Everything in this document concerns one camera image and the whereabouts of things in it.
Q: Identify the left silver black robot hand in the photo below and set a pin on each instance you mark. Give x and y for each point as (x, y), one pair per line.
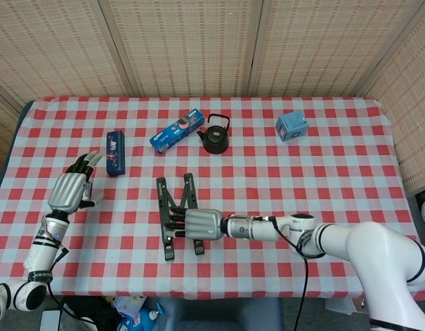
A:
(67, 189)

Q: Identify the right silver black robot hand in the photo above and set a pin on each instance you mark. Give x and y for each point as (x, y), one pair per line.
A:
(202, 224)

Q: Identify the black folding laptop stand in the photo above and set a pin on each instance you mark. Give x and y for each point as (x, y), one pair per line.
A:
(162, 193)

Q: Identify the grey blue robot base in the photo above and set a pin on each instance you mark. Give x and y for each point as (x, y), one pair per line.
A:
(216, 315)

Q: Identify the dark blue rectangular box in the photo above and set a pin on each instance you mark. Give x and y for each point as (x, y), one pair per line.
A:
(116, 153)

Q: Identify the bamboo folding screen panel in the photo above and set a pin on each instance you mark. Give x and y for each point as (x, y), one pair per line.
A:
(54, 45)
(188, 45)
(2, 131)
(412, 120)
(319, 45)

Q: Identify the blue Oreo cookie box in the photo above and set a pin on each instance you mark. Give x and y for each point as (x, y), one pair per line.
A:
(174, 132)

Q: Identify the red white checked tablecloth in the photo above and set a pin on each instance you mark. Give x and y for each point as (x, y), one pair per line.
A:
(302, 179)

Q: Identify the blue spray bottle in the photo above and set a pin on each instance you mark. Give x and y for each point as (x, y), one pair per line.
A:
(143, 319)

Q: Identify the black bag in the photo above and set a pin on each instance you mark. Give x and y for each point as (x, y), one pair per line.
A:
(91, 313)

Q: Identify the white paper sheet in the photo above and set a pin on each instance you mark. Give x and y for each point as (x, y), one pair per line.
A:
(50, 320)

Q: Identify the light blue cube box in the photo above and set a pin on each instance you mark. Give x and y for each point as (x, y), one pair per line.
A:
(292, 125)

